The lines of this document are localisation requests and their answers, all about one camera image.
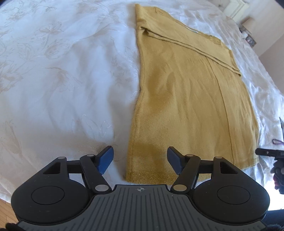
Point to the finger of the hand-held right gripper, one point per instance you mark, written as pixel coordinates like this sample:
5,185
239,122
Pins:
269,152

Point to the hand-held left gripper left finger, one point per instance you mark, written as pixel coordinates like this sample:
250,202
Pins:
106,160

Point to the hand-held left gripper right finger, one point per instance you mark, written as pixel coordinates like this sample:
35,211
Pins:
174,161

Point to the yellow knit sweater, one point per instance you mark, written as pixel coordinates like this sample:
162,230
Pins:
188,106

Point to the black smartphone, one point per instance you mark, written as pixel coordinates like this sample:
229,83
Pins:
282,130

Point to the white embroidered bedspread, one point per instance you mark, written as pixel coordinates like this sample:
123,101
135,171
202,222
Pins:
66,77

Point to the white table lamp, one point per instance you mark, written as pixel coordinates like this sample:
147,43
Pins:
248,24

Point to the dark photo frame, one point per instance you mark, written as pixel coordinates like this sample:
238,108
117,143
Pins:
250,40

